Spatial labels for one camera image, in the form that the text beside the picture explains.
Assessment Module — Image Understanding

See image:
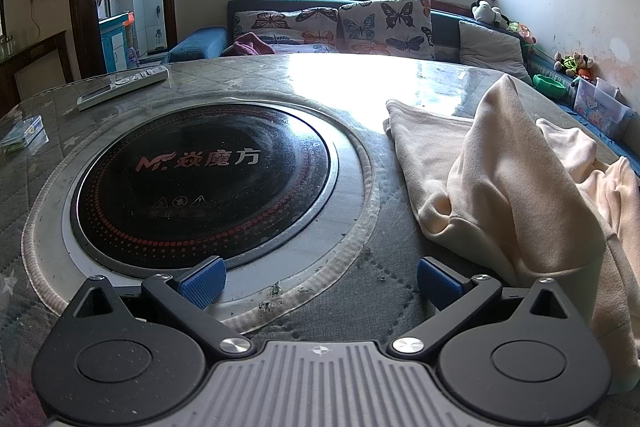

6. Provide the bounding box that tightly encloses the grey pillow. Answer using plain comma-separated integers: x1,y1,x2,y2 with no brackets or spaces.
457,20,532,85

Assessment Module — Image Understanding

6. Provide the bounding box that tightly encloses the clear plastic storage box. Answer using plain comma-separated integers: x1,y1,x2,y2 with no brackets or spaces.
573,77,633,138

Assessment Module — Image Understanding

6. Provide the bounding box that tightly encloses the panda plush toy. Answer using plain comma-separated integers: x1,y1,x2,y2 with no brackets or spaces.
471,0,503,28

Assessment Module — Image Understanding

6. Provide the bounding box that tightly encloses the grey remote control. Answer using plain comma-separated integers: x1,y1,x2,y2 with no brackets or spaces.
76,66,170,111

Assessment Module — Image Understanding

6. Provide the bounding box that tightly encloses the small green card box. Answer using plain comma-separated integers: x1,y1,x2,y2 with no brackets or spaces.
0,116,43,154

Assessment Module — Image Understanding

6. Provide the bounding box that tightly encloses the blue sofa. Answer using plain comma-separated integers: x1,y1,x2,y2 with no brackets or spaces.
161,0,640,172

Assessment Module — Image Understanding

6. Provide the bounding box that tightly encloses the green bowl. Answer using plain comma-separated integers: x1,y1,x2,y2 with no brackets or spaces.
532,74,568,98

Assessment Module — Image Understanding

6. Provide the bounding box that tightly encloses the dark wooden sideboard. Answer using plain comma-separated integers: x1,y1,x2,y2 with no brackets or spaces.
0,30,73,105

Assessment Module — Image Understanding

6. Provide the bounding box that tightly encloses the colourful small plush toy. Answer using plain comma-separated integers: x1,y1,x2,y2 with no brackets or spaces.
505,21,538,45

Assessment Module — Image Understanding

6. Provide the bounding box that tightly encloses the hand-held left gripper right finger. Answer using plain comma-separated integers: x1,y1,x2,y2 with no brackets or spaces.
387,257,582,360

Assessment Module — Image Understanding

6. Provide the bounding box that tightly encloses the square butterfly print cushion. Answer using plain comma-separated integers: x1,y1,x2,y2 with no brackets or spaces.
338,0,435,62

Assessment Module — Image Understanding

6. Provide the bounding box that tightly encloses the cream garment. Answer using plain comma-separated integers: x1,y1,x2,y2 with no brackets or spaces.
383,74,640,393

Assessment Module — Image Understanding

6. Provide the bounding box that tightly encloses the brown and green plush toy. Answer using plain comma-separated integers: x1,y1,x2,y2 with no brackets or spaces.
554,52,595,82

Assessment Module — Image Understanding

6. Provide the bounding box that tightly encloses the black round induction cooktop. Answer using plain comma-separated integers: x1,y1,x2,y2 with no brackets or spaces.
69,102,341,280

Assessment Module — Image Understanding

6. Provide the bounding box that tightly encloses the pink cloth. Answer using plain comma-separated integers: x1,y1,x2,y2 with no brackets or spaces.
221,32,277,58

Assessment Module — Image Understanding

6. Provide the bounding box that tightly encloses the blue cabinet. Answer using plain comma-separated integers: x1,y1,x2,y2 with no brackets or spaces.
98,12,136,72

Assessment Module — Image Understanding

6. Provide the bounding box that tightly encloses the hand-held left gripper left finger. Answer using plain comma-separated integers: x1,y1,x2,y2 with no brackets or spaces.
62,256,253,358

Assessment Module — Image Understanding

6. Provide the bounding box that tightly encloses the flat butterfly print cushion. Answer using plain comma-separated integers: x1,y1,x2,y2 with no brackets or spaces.
272,42,341,56

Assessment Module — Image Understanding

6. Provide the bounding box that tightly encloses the long butterfly print cushion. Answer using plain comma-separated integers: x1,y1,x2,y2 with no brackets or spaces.
233,7,341,48

